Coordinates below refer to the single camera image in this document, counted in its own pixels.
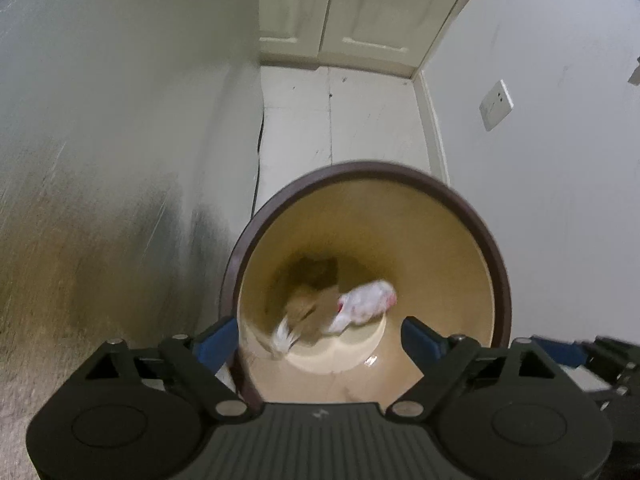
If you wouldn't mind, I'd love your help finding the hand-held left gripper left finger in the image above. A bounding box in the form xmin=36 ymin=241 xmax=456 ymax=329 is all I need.
xmin=82 ymin=316 xmax=253 ymax=422

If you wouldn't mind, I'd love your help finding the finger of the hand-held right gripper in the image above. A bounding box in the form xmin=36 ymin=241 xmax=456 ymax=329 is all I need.
xmin=532 ymin=336 xmax=640 ymax=386

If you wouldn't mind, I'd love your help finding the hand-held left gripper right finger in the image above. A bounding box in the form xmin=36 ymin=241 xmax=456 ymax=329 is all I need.
xmin=387 ymin=316 xmax=563 ymax=418

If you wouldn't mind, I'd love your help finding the white and red wrapper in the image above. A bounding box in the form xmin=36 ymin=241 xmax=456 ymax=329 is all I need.
xmin=327 ymin=281 xmax=398 ymax=333

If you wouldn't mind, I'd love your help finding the brown cardboard scrap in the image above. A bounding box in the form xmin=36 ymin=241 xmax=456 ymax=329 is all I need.
xmin=285 ymin=255 xmax=341 ymax=331

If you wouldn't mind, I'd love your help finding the round brown-rimmed beige bin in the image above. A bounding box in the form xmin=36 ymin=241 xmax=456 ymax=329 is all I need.
xmin=220 ymin=160 xmax=513 ymax=406

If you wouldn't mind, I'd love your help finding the cream low cabinet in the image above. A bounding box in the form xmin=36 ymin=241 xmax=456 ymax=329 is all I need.
xmin=257 ymin=0 xmax=486 ymax=81

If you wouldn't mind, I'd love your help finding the wide cream cabinet door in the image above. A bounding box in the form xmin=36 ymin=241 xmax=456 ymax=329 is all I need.
xmin=320 ymin=0 xmax=468 ymax=68

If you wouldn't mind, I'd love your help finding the narrow cream cabinet door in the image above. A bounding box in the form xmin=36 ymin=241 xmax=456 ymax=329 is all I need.
xmin=259 ymin=0 xmax=341 ymax=58

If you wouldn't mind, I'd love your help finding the black floor cable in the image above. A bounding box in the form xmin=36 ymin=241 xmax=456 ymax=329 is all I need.
xmin=251 ymin=105 xmax=266 ymax=213

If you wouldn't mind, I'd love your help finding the white wall socket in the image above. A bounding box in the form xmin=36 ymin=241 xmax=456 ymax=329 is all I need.
xmin=479 ymin=79 xmax=515 ymax=132

